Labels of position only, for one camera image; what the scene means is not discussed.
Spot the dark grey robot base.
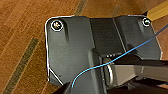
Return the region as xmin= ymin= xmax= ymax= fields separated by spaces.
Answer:
xmin=43 ymin=13 xmax=163 ymax=94

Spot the silver base bolt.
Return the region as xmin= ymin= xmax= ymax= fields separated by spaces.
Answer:
xmin=142 ymin=17 xmax=153 ymax=28
xmin=49 ymin=18 xmax=65 ymax=32

